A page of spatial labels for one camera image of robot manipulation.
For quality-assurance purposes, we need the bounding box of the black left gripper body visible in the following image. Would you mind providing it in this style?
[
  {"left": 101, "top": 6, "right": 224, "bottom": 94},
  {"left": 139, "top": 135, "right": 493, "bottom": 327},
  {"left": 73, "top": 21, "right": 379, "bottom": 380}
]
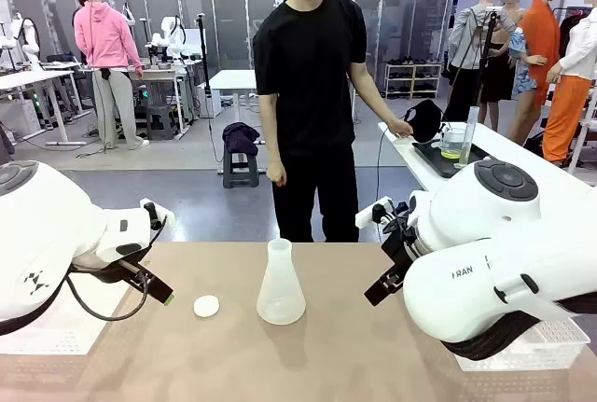
[{"left": 72, "top": 258, "right": 152, "bottom": 289}]

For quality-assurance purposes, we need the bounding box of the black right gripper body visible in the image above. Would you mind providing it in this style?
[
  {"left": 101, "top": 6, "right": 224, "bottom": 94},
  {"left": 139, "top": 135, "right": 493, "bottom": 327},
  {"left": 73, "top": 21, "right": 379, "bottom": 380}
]
[{"left": 380, "top": 196, "right": 423, "bottom": 278}]

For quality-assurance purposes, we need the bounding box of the white round flask stopper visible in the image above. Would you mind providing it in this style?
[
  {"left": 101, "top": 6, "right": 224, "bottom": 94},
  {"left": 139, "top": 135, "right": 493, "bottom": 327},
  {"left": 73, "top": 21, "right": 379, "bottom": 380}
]
[{"left": 193, "top": 294, "right": 221, "bottom": 318}]

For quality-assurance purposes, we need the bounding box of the translucent plastic conical flask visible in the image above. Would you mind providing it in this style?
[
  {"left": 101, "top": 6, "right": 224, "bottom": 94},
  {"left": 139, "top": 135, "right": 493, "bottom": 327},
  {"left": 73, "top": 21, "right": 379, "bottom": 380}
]
[{"left": 256, "top": 238, "right": 308, "bottom": 326}]

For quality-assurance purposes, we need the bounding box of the clear plastic measuring beaker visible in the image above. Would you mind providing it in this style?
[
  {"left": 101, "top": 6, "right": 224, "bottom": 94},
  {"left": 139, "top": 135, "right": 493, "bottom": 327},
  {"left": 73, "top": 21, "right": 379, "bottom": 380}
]
[{"left": 437, "top": 124, "right": 469, "bottom": 161}]

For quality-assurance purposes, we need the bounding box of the clear plastic graduated cylinder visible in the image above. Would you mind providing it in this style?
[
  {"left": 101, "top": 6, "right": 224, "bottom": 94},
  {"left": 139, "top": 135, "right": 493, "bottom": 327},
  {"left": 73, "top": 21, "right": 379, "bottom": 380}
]
[{"left": 458, "top": 106, "right": 481, "bottom": 171}]

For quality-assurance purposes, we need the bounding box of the black fabric bag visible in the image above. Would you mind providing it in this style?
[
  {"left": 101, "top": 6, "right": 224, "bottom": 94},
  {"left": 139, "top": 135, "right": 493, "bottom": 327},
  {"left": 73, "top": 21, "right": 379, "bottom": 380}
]
[{"left": 403, "top": 98, "right": 446, "bottom": 144}]

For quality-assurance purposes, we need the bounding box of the person's left forearm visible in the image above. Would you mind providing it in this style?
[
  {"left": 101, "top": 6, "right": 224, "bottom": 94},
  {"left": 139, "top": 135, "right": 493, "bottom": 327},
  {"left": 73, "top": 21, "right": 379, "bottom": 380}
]
[{"left": 348, "top": 62, "right": 398, "bottom": 126}]

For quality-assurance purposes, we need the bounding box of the person's right forearm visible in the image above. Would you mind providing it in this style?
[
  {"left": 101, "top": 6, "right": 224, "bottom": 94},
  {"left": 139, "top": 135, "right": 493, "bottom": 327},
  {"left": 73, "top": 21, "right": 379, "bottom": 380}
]
[{"left": 258, "top": 92, "right": 284, "bottom": 165}]

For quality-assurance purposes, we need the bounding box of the person's left hand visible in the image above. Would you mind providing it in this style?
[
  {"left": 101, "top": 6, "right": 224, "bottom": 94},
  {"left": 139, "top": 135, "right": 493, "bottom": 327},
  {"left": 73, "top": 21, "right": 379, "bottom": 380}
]
[{"left": 387, "top": 118, "right": 416, "bottom": 140}]

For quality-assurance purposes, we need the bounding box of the person's right hand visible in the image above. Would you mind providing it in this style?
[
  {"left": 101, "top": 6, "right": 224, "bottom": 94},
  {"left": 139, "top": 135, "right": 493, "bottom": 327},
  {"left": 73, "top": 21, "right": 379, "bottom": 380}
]
[{"left": 269, "top": 161, "right": 288, "bottom": 187}]

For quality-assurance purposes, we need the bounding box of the white perforated plastic basket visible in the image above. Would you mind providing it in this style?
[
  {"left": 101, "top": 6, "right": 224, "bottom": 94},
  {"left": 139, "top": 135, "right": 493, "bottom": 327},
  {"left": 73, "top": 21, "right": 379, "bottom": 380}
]
[
  {"left": 0, "top": 275, "right": 132, "bottom": 356},
  {"left": 453, "top": 317, "right": 592, "bottom": 372}
]

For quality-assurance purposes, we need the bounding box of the black plastic tray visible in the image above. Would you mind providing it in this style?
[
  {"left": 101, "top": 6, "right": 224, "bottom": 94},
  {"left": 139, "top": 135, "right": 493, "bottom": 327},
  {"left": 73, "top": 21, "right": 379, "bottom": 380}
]
[{"left": 411, "top": 138, "right": 492, "bottom": 179}]

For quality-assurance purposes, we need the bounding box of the black step stool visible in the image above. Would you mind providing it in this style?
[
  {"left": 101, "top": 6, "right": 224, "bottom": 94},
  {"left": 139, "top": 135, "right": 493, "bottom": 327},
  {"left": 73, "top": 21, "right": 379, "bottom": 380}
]
[{"left": 222, "top": 143, "right": 260, "bottom": 189}]

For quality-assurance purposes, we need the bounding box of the grey plastic stool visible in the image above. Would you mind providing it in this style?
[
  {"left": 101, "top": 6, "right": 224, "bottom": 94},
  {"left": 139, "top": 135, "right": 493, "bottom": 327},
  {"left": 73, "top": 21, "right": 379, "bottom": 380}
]
[{"left": 146, "top": 104, "right": 179, "bottom": 142}]

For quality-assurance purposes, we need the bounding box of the white shoe rack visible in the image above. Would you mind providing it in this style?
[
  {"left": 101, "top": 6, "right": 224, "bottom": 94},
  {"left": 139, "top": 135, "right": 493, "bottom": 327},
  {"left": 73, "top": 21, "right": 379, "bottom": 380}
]
[{"left": 383, "top": 60, "right": 444, "bottom": 100}]

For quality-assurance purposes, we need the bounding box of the dark cloth bundle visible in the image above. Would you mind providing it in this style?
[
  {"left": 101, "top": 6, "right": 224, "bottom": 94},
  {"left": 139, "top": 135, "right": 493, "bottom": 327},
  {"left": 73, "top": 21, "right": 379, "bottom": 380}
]
[{"left": 221, "top": 121, "right": 261, "bottom": 158}]

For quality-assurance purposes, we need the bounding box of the mannequin in black dress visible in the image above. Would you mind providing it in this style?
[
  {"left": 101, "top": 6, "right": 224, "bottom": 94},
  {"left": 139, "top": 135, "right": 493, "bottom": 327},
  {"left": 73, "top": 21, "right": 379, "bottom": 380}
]
[{"left": 479, "top": 0, "right": 522, "bottom": 132}]

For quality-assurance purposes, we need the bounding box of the person in black clothes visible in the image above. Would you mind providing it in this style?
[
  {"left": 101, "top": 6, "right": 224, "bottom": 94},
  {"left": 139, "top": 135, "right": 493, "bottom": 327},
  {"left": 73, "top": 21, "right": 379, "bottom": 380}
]
[{"left": 251, "top": 0, "right": 416, "bottom": 243}]

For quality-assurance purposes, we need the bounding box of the white lab workbench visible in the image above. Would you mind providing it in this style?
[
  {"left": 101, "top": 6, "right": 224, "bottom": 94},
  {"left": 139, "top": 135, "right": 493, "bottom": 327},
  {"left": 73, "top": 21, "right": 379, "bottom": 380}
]
[{"left": 83, "top": 57, "right": 204, "bottom": 136}]

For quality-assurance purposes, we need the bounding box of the black pole stand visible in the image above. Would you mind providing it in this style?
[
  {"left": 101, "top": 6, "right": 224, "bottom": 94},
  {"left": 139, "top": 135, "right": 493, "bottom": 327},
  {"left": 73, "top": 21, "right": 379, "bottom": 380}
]
[{"left": 195, "top": 12, "right": 226, "bottom": 175}]

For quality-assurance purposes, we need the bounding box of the mannequin in grey jacket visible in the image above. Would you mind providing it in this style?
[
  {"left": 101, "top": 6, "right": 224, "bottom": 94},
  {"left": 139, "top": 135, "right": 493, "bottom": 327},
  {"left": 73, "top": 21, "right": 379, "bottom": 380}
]
[{"left": 446, "top": 0, "right": 520, "bottom": 123}]

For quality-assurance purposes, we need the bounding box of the blue floral dress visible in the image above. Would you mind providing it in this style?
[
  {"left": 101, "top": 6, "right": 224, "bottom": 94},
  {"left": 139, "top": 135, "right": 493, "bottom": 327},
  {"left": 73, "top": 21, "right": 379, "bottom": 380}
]
[{"left": 507, "top": 26, "right": 538, "bottom": 100}]

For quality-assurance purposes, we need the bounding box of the long white desk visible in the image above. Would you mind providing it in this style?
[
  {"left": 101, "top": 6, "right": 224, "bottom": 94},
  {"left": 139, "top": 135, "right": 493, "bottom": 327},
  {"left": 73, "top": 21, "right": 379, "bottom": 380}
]
[{"left": 0, "top": 69, "right": 89, "bottom": 147}]

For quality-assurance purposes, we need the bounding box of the small white desk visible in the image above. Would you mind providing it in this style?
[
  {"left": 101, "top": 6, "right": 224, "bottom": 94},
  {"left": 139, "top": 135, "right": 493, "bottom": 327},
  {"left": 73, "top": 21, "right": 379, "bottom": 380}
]
[{"left": 198, "top": 68, "right": 262, "bottom": 119}]

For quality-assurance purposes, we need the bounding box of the mannequin in white jacket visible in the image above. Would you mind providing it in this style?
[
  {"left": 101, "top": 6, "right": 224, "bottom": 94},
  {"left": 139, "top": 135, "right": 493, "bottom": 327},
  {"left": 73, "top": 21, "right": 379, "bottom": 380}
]
[{"left": 542, "top": 0, "right": 597, "bottom": 166}]

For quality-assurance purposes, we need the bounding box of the person in pink hoodie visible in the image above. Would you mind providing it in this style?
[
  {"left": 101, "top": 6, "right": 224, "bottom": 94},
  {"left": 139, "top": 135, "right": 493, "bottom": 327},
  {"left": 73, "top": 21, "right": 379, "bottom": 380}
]
[{"left": 73, "top": 0, "right": 152, "bottom": 152}]

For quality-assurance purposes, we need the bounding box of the mannequin in orange robe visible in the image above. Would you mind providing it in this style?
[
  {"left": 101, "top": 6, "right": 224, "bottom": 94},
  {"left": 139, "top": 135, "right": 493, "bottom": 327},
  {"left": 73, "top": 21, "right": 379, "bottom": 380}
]
[{"left": 507, "top": 0, "right": 568, "bottom": 146}]

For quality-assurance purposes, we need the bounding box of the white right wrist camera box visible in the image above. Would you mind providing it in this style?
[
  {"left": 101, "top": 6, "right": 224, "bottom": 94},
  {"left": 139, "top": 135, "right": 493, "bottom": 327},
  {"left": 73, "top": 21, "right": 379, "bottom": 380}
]
[{"left": 354, "top": 195, "right": 394, "bottom": 229}]

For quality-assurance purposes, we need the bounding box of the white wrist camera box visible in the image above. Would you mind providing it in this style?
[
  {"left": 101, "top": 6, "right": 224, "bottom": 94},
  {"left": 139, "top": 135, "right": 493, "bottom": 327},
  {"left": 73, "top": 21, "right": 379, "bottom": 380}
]
[
  {"left": 354, "top": 195, "right": 394, "bottom": 229},
  {"left": 139, "top": 197, "right": 176, "bottom": 229}
]

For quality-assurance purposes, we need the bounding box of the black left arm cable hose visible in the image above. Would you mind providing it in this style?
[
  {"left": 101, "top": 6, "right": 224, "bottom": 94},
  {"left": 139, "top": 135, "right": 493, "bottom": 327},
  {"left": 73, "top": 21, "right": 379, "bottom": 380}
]
[{"left": 0, "top": 214, "right": 170, "bottom": 337}]

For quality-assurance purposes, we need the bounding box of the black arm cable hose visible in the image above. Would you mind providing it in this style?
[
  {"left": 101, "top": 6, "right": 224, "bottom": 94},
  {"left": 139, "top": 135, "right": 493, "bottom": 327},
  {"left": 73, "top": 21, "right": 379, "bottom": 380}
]
[
  {"left": 440, "top": 298, "right": 597, "bottom": 362},
  {"left": 0, "top": 214, "right": 170, "bottom": 337}
]

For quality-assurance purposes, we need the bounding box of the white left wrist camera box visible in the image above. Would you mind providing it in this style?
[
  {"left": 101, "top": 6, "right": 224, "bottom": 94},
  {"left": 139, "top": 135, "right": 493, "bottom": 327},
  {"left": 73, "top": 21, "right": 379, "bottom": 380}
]
[{"left": 139, "top": 197, "right": 176, "bottom": 229}]

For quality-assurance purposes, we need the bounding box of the thin black cable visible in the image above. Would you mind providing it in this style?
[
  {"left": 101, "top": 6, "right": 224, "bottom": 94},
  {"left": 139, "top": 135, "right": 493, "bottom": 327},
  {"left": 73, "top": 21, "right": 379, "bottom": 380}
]
[{"left": 374, "top": 119, "right": 403, "bottom": 241}]

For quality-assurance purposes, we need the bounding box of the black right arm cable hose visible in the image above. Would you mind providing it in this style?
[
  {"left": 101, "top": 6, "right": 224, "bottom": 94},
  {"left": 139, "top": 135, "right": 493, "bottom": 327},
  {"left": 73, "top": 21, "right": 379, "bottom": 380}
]
[{"left": 440, "top": 298, "right": 597, "bottom": 362}]

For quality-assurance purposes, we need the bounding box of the black camera tripod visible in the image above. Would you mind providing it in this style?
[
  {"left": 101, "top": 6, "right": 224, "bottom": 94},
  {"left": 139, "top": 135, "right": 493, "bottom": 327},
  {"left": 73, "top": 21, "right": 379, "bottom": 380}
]
[{"left": 441, "top": 5, "right": 504, "bottom": 124}]

